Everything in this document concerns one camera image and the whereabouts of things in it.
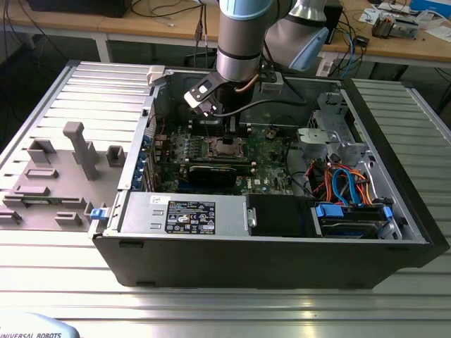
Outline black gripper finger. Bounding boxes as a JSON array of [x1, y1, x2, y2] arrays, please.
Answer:
[[221, 118, 240, 144]]

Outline silver CPU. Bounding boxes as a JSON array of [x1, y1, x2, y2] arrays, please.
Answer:
[[215, 143, 239, 156]]

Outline metal socket cover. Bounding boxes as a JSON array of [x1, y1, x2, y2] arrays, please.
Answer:
[[208, 136, 245, 158]]

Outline black RAM slot row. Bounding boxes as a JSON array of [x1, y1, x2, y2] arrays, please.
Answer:
[[181, 156, 255, 169], [190, 118, 252, 137]]

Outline CPU socket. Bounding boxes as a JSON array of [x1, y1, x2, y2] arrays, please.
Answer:
[[206, 135, 248, 160]]

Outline blue expansion slot clips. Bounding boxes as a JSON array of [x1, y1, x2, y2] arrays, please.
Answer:
[[133, 132, 151, 187]]

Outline pale blue Universal Robots cover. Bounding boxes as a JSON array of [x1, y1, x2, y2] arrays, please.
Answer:
[[0, 311, 80, 338]]

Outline black graphics card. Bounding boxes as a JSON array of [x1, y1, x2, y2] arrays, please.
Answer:
[[188, 164, 238, 188]]

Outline green motherboard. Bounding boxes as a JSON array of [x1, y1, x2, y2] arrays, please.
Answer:
[[151, 121, 297, 196]]

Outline beige plastic case latch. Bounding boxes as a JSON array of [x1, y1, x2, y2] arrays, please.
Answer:
[[146, 65, 166, 87]]

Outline silver metal drive cage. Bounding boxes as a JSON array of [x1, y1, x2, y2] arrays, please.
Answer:
[[295, 90, 374, 166]]

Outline wooden desk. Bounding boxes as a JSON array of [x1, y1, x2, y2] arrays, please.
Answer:
[[5, 0, 451, 77]]

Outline tall black box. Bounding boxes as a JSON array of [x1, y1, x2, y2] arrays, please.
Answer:
[[326, 3, 345, 46]]

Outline grey power supply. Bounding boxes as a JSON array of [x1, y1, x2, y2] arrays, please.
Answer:
[[119, 192, 248, 237]]

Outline hard disk in blue carrier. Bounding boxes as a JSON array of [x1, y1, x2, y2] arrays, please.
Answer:
[[315, 202, 394, 241]]

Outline black PC case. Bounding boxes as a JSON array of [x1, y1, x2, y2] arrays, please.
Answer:
[[87, 65, 451, 290]]

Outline printed paper leaflet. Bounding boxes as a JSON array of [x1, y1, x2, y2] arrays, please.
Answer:
[[358, 6, 382, 25]]

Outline metal heat sink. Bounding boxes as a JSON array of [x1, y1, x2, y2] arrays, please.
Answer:
[[371, 15, 396, 39]]

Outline grey parts rack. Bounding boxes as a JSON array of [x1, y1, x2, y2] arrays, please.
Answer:
[[0, 121, 128, 233]]

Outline black box on desk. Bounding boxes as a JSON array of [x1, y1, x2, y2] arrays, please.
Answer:
[[26, 0, 128, 19]]

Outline grey metal device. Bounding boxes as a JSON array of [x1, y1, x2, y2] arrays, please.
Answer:
[[393, 16, 421, 40]]

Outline white paper sheet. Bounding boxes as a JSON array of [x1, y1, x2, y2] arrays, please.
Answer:
[[422, 20, 451, 44]]

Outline blue cardboard box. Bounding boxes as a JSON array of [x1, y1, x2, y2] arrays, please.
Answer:
[[410, 0, 451, 14]]

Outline copper coloured hose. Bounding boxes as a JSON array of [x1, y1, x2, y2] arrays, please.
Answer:
[[235, 72, 260, 95]]

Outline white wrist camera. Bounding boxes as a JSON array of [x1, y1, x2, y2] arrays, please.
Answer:
[[183, 72, 221, 117]]

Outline black camera cable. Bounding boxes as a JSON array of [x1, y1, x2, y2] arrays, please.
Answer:
[[211, 79, 309, 118]]

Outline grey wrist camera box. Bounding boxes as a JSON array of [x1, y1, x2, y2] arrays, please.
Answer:
[[259, 72, 285, 94]]

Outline black wire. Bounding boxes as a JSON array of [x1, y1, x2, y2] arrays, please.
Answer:
[[270, 113, 301, 130], [283, 135, 318, 198]]

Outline red wire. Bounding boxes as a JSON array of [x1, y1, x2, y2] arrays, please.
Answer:
[[305, 158, 327, 186]]

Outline blue cable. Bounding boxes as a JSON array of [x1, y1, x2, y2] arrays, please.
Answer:
[[347, 30, 357, 77]]

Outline blue flat wire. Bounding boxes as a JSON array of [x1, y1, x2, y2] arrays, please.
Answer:
[[332, 168, 364, 208]]

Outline orange wire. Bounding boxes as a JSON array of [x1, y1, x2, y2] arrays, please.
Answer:
[[323, 160, 373, 207]]

